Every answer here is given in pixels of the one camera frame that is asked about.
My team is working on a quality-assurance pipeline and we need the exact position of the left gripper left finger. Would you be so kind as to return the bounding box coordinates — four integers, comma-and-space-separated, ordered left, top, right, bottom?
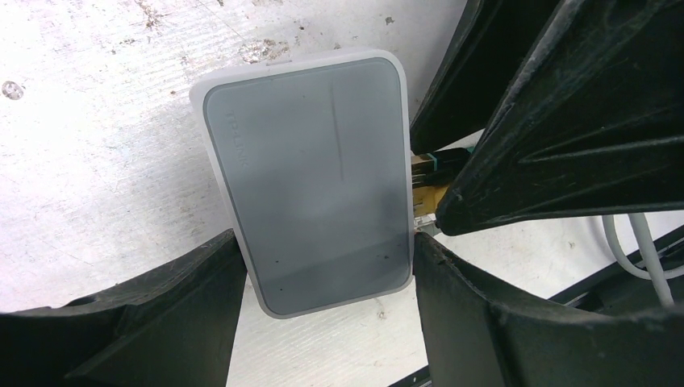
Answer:
1, 230, 247, 386

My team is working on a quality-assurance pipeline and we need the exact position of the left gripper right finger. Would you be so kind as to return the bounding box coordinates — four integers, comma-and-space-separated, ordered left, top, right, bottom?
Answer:
412, 232, 684, 387

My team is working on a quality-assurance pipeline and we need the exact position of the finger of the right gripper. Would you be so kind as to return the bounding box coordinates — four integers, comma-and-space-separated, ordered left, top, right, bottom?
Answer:
436, 1, 683, 235
410, 0, 557, 154

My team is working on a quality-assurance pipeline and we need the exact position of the black ethernet cable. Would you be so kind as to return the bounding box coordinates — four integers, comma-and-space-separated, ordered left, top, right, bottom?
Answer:
410, 147, 477, 188

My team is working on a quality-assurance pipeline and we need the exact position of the grey network switch box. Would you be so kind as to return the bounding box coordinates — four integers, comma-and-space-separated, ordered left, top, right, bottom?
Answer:
189, 48, 415, 319

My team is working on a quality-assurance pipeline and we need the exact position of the yellow ethernet cable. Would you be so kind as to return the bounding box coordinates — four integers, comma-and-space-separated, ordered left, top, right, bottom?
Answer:
412, 184, 453, 219

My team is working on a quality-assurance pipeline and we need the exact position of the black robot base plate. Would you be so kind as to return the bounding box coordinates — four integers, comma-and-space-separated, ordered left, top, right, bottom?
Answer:
387, 224, 684, 387

